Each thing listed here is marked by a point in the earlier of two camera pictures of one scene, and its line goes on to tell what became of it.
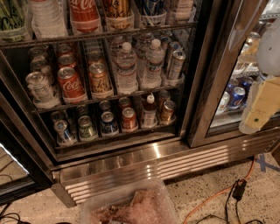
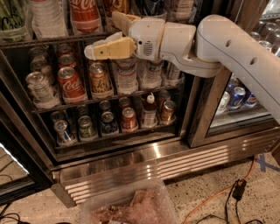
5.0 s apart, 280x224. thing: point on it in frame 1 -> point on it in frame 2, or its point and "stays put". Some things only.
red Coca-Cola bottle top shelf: [85, 17] stays put
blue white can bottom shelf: [64, 138] stays put
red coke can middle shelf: [72, 90] stays put
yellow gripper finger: [262, 104] -> [113, 45]
